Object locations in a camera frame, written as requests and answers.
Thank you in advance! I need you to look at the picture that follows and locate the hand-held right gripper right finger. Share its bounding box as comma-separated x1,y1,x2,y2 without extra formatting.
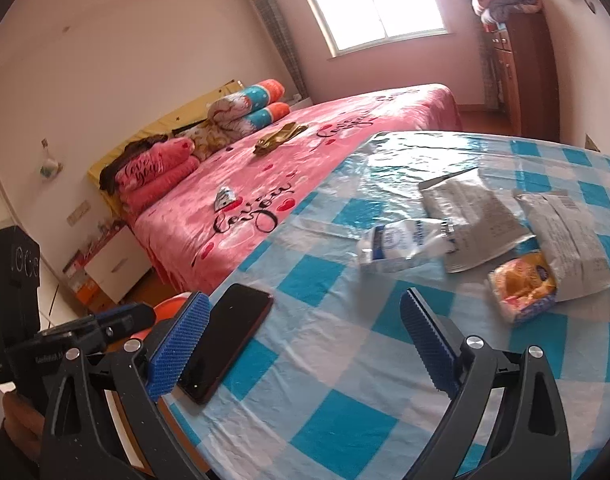
400,287,570,480

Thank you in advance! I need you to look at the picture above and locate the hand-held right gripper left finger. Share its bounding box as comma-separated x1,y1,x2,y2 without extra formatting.
40,291,211,480

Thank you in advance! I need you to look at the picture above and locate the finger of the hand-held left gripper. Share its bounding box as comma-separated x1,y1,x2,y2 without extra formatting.
88,302,157,348

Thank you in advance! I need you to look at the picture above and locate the white blue plastic packet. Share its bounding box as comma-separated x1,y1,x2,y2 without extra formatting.
356,217,458,275

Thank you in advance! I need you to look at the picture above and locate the orange bread packet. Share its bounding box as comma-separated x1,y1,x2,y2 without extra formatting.
489,251,559,325

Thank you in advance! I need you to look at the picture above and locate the person's left hand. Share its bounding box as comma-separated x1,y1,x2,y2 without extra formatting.
0,391,48,461

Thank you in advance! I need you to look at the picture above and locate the black smartphone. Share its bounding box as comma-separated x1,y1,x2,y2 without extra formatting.
177,283,274,406

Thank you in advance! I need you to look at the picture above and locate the orange cardboard box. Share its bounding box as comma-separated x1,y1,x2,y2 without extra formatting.
62,250,111,311

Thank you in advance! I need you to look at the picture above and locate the white nightstand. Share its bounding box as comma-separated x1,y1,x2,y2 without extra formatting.
82,227,153,306

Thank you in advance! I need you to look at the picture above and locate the hanging plastic bag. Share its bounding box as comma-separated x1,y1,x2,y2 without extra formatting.
38,140,61,181

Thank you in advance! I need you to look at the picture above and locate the folded pink blanket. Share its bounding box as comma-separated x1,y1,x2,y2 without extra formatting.
112,137,201,213

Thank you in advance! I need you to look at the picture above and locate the dark cloth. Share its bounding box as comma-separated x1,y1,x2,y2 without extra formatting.
99,135,171,191

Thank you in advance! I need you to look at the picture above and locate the pink bed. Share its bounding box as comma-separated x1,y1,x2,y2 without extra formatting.
118,82,463,293

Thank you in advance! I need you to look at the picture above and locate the gold floral pillow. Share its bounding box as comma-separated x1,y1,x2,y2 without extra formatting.
187,122,246,161

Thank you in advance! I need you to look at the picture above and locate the yellow headboard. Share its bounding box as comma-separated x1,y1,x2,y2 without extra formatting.
88,79,243,216

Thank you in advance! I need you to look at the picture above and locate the gold cloth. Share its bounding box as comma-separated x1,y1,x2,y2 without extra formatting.
254,122,308,156

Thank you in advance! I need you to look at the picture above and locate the pink floral pillow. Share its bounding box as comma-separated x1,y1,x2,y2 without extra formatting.
207,94,251,133

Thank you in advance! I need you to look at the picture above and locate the orange teal bolster pillow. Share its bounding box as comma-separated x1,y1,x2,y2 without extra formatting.
242,102,292,131
240,79,287,111

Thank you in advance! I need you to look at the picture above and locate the brown wooden cabinet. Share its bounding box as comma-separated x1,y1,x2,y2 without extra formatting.
490,12,560,138

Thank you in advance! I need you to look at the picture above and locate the grey checked curtain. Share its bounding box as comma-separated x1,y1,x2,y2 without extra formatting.
252,0,308,106
465,0,500,111

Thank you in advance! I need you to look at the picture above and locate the window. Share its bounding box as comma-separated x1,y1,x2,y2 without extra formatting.
295,0,448,58

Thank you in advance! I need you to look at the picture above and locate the folded floral blanket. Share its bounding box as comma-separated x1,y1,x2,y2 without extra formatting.
472,0,543,28

